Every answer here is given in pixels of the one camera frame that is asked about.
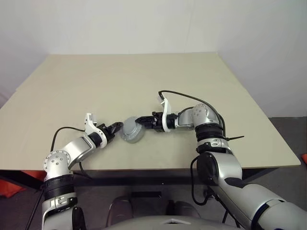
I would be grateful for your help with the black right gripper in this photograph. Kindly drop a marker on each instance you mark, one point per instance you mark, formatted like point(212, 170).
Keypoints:
point(157, 122)

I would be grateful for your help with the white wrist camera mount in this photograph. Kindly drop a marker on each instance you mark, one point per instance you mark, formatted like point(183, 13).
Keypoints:
point(165, 112)
point(92, 128)

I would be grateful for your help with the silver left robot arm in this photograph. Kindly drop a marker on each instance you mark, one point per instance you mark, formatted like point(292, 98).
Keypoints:
point(76, 148)

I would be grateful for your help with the red fabric bag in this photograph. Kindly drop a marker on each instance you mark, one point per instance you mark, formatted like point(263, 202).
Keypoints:
point(9, 189)

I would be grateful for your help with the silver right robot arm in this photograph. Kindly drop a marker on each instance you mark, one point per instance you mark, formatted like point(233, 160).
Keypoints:
point(227, 167)

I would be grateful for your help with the black table frame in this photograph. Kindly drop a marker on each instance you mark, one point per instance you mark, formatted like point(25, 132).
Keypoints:
point(132, 177)

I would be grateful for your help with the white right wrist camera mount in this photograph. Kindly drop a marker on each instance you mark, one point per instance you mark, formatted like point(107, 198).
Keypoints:
point(165, 112)

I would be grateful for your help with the dark rounded shape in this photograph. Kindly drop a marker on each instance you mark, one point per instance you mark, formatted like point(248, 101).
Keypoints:
point(121, 208)

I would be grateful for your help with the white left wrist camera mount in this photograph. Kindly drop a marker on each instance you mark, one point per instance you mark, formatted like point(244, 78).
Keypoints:
point(92, 128)

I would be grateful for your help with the grey robot torso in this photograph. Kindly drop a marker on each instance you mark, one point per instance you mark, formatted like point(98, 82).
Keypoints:
point(168, 224)

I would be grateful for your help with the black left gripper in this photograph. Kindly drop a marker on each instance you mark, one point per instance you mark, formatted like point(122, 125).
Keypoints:
point(106, 133)

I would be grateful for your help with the black zip tie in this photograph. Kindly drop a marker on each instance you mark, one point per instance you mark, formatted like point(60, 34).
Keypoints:
point(236, 137)

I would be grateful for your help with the small red object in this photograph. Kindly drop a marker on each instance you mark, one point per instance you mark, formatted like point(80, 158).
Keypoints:
point(304, 158)

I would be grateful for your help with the grey round motor lid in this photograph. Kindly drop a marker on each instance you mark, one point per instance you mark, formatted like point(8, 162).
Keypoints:
point(130, 125)

